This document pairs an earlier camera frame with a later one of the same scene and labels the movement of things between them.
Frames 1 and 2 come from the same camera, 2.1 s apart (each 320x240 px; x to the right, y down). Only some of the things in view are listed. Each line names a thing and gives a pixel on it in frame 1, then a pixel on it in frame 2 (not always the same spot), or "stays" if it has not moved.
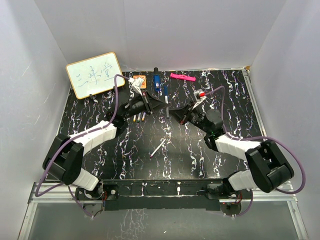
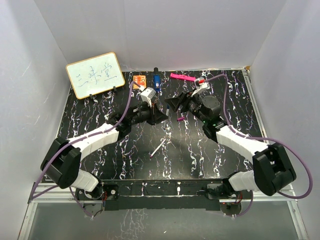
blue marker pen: (157, 80) stays
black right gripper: (184, 113) → (175, 102)
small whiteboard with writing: (95, 75) stays
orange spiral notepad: (143, 83) stays
